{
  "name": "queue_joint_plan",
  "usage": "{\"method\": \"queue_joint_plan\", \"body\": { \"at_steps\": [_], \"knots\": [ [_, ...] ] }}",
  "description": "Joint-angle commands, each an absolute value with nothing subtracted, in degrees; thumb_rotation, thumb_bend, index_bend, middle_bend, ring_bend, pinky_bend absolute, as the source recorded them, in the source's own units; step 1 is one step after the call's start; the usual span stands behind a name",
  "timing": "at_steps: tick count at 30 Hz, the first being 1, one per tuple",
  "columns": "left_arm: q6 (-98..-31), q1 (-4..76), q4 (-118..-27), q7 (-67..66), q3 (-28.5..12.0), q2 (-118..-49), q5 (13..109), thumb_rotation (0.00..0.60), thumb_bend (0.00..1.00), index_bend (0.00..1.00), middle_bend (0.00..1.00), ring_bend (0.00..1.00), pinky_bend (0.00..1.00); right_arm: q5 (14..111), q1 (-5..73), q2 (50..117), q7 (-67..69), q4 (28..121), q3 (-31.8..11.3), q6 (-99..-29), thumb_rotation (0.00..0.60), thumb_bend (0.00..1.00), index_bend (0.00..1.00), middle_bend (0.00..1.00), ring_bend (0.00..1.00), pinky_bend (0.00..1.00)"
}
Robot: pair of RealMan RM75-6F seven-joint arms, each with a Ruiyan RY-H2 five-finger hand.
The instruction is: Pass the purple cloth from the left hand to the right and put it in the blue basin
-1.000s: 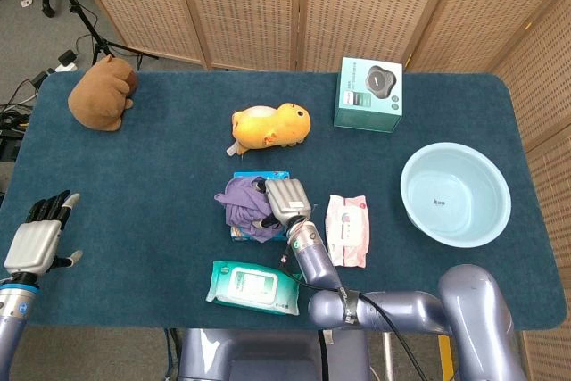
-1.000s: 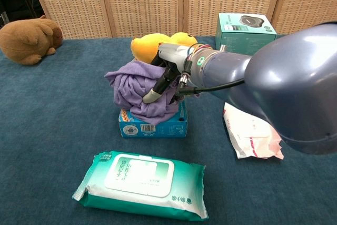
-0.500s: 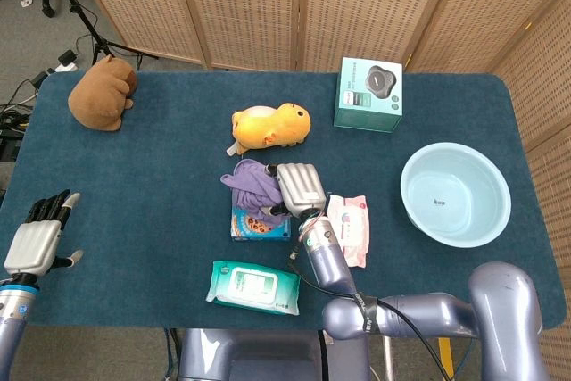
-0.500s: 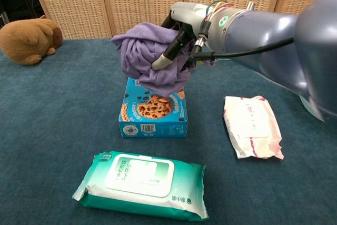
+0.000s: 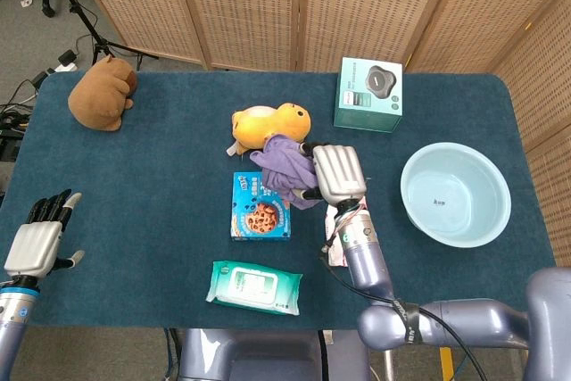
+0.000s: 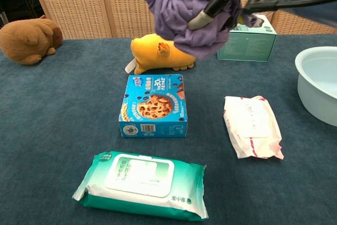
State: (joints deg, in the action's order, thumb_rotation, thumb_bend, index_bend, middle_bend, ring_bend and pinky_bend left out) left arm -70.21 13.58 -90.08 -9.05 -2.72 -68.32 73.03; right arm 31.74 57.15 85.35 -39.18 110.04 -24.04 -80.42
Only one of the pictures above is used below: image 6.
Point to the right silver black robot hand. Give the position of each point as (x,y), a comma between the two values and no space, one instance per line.
(218,1)

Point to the brown capybara plush toy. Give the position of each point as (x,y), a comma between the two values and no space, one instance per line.
(26,40)

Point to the purple cloth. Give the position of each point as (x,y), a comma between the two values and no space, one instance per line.
(179,6)

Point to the teal product box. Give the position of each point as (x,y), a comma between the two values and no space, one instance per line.
(247,46)

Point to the blue cookie box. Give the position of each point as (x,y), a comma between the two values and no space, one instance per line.
(152,103)

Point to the green wet wipes pack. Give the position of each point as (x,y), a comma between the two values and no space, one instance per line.
(139,183)

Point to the wicker folding screen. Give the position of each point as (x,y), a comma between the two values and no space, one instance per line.
(118,3)

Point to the pink wet wipes pack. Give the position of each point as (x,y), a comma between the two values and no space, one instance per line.
(250,122)

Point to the yellow capybara plush toy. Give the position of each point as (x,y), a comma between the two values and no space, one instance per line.
(147,53)

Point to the light blue plastic basin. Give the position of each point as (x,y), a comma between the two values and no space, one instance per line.
(316,98)

